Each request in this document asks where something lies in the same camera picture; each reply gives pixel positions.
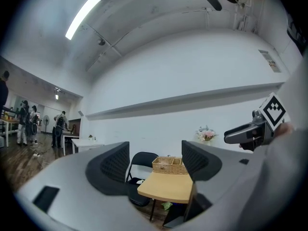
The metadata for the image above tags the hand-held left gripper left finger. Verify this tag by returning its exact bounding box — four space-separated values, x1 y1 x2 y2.
85 141 131 197

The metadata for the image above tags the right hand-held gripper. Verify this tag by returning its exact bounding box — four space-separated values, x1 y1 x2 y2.
223 92 292 152

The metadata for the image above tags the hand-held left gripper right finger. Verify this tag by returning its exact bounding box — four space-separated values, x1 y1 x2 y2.
181 140 222 183

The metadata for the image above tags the wicker box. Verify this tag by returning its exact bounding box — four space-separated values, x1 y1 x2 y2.
152 155 189 176

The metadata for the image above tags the person's right forearm grey sleeve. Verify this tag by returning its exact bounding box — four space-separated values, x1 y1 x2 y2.
237 54 308 231

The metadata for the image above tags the person's right hand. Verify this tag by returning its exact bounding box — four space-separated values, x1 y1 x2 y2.
274 123 295 139

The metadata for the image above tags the pink flower bouquet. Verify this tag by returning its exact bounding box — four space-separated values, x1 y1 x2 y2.
194 125 218 146

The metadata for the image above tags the black folding chair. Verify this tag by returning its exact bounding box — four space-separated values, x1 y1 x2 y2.
125 151 159 207

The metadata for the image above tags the white table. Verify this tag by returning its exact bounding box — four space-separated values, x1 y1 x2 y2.
71 138 105 154

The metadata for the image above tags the light wooden table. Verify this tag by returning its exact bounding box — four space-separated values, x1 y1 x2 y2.
137 171 194 221

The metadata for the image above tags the white desk with wooden top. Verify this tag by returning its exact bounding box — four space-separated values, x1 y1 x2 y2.
61 130 80 156

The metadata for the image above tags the standing fan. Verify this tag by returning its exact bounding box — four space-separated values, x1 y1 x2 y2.
41 115 51 132

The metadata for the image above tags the white-legged work table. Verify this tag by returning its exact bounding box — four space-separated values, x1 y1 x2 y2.
0 118 20 148

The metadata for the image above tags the long ceiling light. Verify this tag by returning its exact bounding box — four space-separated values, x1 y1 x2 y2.
65 0 102 41

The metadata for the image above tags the wall poster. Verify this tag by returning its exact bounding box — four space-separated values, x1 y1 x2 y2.
258 49 282 74

